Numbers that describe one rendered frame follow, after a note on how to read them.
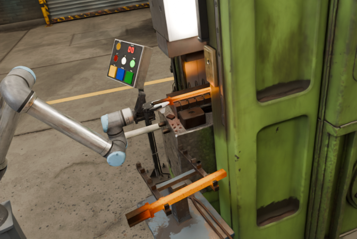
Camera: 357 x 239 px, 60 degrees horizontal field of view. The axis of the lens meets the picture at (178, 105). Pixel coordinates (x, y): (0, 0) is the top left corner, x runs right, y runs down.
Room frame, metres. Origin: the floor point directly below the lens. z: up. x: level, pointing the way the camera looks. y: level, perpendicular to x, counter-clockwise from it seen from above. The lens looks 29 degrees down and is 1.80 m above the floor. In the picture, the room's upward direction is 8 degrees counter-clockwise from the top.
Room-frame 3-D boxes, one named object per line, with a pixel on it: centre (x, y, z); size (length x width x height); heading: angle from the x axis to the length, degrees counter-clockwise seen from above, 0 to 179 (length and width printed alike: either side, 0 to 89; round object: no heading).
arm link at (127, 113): (1.45, 0.28, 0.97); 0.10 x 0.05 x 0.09; 15
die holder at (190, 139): (1.54, -0.19, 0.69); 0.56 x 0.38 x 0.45; 105
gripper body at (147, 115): (1.47, 0.20, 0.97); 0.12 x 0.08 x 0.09; 105
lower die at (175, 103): (1.59, -0.16, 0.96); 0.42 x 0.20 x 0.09; 105
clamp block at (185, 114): (1.38, -0.06, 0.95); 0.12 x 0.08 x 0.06; 105
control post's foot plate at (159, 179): (2.06, 0.26, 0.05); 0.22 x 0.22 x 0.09; 15
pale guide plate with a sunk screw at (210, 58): (1.27, -0.17, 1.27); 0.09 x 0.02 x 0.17; 15
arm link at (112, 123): (1.43, 0.36, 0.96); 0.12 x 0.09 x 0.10; 105
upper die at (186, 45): (1.59, -0.16, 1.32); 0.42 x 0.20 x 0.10; 105
